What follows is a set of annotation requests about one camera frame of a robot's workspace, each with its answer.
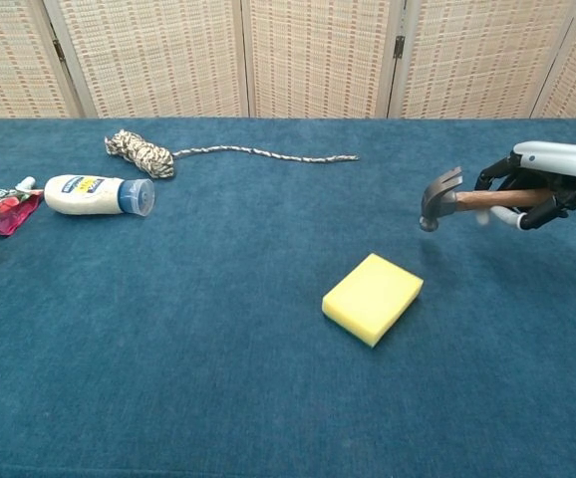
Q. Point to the white mayonnaise bottle blue cap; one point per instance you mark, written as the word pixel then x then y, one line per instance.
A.
pixel 88 195

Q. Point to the red fruit snack pouch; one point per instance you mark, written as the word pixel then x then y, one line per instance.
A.
pixel 4 209

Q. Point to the woven folding screen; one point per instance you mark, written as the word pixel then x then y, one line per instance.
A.
pixel 318 55

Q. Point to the teal velvet table cloth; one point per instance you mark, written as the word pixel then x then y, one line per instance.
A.
pixel 218 348

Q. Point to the yellow sponge with green base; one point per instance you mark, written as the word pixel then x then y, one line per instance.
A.
pixel 370 296

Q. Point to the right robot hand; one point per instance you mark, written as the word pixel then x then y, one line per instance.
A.
pixel 562 164

